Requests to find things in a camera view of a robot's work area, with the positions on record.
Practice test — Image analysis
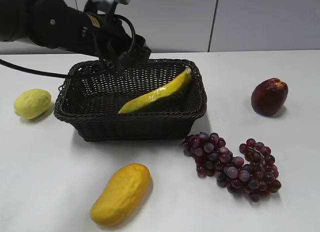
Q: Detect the yellow-green lemon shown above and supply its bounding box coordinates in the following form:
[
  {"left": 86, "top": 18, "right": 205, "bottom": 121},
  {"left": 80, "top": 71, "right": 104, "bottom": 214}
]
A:
[{"left": 13, "top": 89, "right": 52, "bottom": 120}]

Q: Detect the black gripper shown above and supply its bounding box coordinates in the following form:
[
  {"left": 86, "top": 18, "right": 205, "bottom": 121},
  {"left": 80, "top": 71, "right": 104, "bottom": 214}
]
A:
[{"left": 86, "top": 13, "right": 151, "bottom": 76}]

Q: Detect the dark woven wicker basket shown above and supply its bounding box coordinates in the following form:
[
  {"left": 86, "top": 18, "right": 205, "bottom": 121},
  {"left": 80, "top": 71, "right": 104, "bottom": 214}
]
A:
[{"left": 54, "top": 59, "right": 207, "bottom": 141}]

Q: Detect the yellow mango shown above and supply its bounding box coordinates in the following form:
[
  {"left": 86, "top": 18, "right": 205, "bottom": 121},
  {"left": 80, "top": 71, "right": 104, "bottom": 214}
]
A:
[{"left": 89, "top": 163, "right": 151, "bottom": 226}]

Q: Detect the purple grape bunch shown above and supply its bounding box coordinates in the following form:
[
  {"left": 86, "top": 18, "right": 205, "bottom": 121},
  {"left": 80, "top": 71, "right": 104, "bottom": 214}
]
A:
[{"left": 181, "top": 132, "right": 282, "bottom": 202}]

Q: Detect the yellow banana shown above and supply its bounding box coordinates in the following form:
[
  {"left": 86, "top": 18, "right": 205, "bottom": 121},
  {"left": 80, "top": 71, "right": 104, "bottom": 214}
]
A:
[{"left": 118, "top": 67, "right": 192, "bottom": 114}]

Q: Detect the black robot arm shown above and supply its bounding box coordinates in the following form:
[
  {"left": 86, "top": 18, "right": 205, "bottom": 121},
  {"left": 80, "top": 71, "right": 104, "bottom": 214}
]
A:
[{"left": 0, "top": 0, "right": 151, "bottom": 76}]

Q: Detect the black cable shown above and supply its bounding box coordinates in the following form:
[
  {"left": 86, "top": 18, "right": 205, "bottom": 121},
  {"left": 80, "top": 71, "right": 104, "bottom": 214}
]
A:
[{"left": 0, "top": 58, "right": 76, "bottom": 79}]

